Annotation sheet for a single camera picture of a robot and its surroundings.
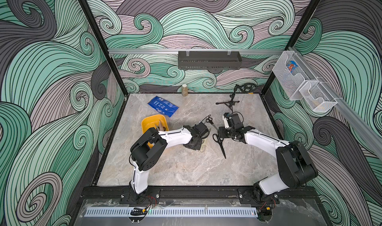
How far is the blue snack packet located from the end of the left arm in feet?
1.12

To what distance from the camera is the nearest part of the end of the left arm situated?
2.21 feet

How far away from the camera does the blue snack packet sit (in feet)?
3.58
